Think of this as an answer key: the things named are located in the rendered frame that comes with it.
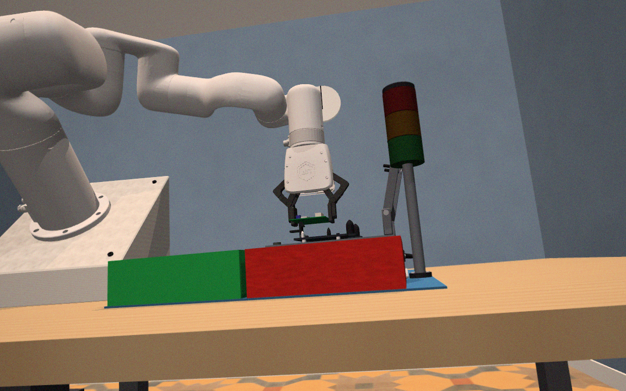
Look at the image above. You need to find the green circuit board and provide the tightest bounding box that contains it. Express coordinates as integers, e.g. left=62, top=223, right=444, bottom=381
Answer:
left=289, top=212, right=329, bottom=225

